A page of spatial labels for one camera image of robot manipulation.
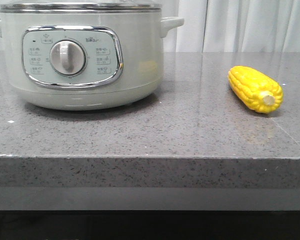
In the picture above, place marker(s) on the pale green electric cooking pot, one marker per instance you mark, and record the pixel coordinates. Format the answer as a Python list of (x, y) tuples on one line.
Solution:
[(110, 78)]

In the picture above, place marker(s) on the yellow corn cob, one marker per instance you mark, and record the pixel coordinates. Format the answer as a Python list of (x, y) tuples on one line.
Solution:
[(256, 90)]

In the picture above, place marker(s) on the grey round timer knob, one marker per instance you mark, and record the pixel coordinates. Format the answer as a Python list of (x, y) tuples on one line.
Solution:
[(67, 57)]

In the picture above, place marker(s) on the glass pot lid steel rim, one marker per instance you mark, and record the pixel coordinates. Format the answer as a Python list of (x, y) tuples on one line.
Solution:
[(35, 6)]

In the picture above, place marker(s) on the white curtain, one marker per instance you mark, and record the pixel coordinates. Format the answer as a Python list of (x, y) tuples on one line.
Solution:
[(179, 26)]

